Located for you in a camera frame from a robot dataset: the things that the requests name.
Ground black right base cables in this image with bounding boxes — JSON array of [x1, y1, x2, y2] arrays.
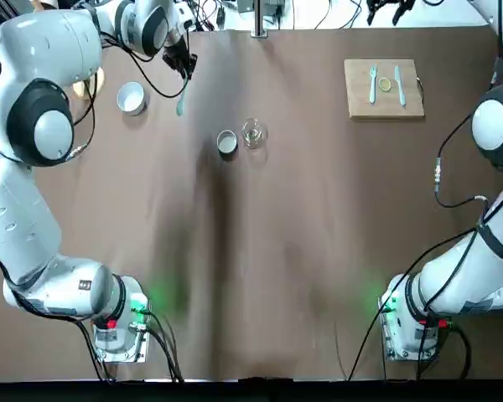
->
[[347, 228, 473, 383]]

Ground green plastic fork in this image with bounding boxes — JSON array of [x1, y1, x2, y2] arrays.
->
[[368, 63, 379, 106]]

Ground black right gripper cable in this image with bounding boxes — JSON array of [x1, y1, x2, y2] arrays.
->
[[432, 111, 494, 209]]

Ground green plastic spoon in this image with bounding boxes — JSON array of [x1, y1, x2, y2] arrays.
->
[[175, 69, 192, 116]]

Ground transparent glass spice bottle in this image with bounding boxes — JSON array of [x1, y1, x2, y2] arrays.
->
[[241, 117, 270, 151]]

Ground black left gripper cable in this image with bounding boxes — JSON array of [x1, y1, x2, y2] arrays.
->
[[97, 28, 192, 101]]

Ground black base cables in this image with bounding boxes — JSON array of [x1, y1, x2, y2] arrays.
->
[[347, 228, 473, 383], [76, 308, 186, 384]]

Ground white bowl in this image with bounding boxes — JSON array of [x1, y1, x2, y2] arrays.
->
[[116, 80, 151, 117]]

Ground wooden cup stand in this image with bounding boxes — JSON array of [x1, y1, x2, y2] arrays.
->
[[71, 66, 106, 102]]

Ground aluminium frame post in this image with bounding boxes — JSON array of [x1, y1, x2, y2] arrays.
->
[[252, 0, 271, 40]]

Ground wooden cutting board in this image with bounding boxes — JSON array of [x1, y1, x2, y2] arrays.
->
[[343, 58, 427, 123]]

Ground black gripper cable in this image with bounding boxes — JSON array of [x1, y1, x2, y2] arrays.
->
[[432, 111, 494, 209], [97, 28, 192, 101]]

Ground black left base cables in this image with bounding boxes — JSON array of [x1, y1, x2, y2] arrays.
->
[[76, 308, 186, 384]]

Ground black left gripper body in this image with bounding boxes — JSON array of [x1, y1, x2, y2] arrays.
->
[[162, 39, 194, 70]]

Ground green plastic knife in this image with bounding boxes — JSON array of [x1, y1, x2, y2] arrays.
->
[[393, 64, 407, 107]]

